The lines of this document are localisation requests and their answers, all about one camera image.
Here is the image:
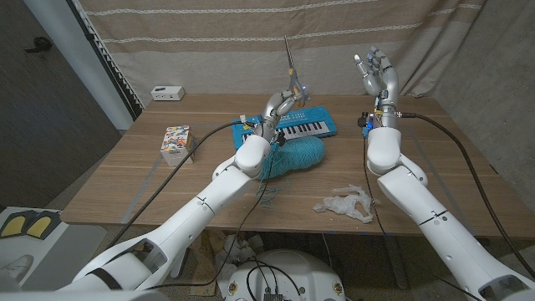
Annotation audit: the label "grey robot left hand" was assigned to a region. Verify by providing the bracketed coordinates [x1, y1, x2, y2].
[254, 86, 313, 143]

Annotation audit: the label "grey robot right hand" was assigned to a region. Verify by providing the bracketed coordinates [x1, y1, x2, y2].
[353, 45, 400, 129]

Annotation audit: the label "tan handled scissors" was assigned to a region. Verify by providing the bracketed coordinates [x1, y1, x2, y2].
[283, 34, 313, 108]

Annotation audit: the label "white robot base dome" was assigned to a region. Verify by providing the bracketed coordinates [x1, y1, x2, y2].
[224, 248, 347, 301]

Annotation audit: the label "blue toy piano keyboard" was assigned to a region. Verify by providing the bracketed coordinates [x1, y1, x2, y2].
[231, 105, 339, 151]

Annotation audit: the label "teal yarn skein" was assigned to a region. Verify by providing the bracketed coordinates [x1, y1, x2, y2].
[255, 135, 327, 209]

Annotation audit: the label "colourful printed package box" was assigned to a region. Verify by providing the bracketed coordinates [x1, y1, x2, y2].
[160, 125, 197, 167]

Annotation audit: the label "crumpled clear plastic tape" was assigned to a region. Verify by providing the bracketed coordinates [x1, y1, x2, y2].
[313, 183, 375, 224]

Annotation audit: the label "beige striped curtain backdrop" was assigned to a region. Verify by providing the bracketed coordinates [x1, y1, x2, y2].
[77, 0, 488, 108]

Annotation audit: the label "white power strip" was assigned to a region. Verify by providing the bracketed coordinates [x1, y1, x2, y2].
[150, 85, 186, 102]

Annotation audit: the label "crumpled white paper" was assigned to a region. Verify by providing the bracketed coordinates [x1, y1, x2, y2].
[215, 233, 265, 289]

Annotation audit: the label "grey table leg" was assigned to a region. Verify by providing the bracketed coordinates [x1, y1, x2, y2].
[382, 234, 410, 290]
[170, 246, 189, 280]

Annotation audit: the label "dark perforated panel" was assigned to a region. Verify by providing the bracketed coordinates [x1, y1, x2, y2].
[66, 0, 145, 122]

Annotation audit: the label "dark wooden door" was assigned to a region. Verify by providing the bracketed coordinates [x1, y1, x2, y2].
[0, 0, 122, 210]

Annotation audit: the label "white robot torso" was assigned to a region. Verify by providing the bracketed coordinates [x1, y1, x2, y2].
[0, 288, 168, 301]

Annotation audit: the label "white floor platform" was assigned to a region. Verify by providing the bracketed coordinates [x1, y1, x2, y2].
[0, 206, 108, 293]

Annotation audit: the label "white sneaker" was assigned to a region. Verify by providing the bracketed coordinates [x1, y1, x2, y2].
[0, 254, 33, 289]

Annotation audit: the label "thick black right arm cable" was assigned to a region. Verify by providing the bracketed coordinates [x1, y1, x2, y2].
[396, 111, 535, 280]

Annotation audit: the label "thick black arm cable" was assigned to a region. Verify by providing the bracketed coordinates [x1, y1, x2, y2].
[108, 120, 258, 248]
[396, 111, 535, 280]

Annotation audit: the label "thin black left wrist cable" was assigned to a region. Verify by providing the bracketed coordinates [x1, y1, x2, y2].
[144, 144, 288, 292]

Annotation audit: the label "thin braided right wrist cable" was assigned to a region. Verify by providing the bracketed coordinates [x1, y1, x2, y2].
[362, 137, 484, 301]

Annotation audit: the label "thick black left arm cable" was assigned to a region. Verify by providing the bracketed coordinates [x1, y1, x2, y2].
[108, 120, 258, 248]

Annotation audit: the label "black door handle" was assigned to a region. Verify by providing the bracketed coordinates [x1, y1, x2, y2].
[23, 36, 54, 54]

